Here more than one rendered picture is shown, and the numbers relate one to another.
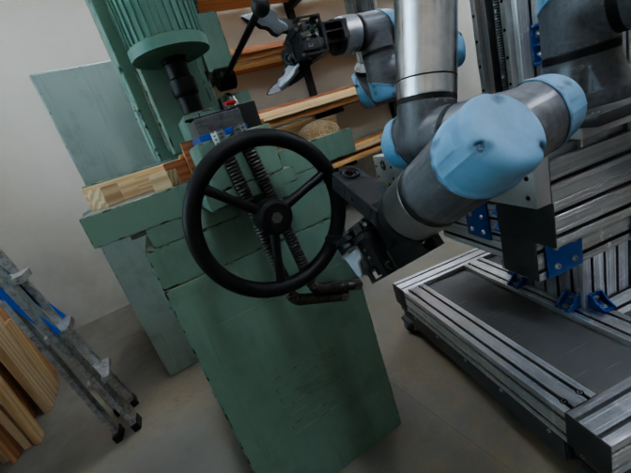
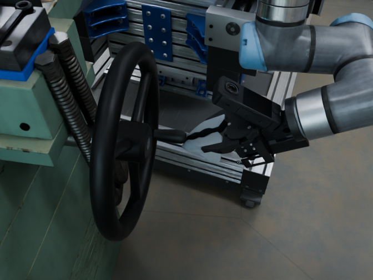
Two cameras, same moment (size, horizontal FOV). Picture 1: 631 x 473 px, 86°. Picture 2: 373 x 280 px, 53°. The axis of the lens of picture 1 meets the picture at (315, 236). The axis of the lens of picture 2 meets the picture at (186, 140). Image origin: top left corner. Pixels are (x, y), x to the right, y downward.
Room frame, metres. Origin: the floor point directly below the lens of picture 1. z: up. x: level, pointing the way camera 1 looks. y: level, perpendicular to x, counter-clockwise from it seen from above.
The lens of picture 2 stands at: (0.33, 0.32, 1.24)
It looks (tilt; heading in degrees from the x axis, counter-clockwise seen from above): 50 degrees down; 300
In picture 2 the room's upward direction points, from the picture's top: straight up
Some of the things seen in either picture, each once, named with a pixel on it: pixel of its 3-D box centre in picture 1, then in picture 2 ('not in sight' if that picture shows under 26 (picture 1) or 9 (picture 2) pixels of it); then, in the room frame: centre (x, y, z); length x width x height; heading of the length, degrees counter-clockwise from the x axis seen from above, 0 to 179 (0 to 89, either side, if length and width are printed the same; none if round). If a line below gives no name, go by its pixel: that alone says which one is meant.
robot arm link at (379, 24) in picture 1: (373, 31); not in sight; (0.88, -0.27, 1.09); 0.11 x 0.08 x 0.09; 112
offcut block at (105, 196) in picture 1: (105, 196); not in sight; (0.75, 0.40, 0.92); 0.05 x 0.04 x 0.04; 159
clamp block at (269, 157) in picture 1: (235, 159); (16, 73); (0.71, 0.11, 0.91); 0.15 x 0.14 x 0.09; 112
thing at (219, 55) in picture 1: (210, 47); not in sight; (1.15, 0.12, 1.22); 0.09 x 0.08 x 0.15; 22
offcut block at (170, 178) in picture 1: (165, 180); not in sight; (0.72, 0.25, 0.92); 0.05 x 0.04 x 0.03; 173
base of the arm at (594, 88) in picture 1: (580, 76); not in sight; (0.64, -0.56, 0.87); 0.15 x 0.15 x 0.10
